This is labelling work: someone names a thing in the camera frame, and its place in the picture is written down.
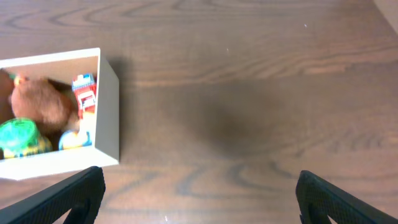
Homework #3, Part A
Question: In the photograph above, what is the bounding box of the white cardboard box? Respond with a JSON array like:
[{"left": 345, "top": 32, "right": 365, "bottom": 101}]
[{"left": 1, "top": 48, "right": 119, "bottom": 180}]

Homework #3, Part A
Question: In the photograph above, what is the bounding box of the brown plush toy with carrot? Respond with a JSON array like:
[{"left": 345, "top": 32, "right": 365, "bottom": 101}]
[{"left": 1, "top": 69, "right": 80, "bottom": 135}]

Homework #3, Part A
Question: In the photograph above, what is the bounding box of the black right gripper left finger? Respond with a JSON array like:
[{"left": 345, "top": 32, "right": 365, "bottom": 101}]
[{"left": 1, "top": 166, "right": 106, "bottom": 224}]

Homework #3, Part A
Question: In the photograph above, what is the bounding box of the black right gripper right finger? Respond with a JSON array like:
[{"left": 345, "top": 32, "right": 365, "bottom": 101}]
[{"left": 295, "top": 170, "right": 397, "bottom": 224}]

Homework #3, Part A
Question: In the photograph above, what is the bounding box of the yellow ball with blue letters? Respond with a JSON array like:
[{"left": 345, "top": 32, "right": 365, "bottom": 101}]
[{"left": 2, "top": 137, "right": 52, "bottom": 159}]

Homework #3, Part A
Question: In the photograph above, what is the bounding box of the red toy fire truck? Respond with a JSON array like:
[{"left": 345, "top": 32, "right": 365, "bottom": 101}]
[{"left": 72, "top": 73, "right": 96, "bottom": 119}]

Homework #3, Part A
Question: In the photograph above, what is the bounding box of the blue and yellow duck toy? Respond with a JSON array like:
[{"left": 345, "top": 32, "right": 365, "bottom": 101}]
[{"left": 58, "top": 112, "right": 96, "bottom": 151}]

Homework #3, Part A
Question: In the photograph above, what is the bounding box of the green round toy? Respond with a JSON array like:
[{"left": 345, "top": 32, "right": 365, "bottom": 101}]
[{"left": 1, "top": 118, "right": 40, "bottom": 151}]

